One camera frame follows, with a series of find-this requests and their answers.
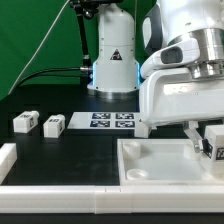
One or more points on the white square tabletop part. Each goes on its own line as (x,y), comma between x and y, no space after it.
(165,162)

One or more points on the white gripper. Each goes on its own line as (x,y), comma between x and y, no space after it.
(172,96)

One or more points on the white marker sheet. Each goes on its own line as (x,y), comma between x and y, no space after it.
(103,120)

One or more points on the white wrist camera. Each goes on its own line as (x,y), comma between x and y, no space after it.
(176,55)

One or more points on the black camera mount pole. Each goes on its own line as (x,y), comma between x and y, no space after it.
(84,9)

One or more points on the white obstacle fence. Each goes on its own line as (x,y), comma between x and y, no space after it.
(101,199)

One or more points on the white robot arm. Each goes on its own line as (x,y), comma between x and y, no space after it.
(115,72)

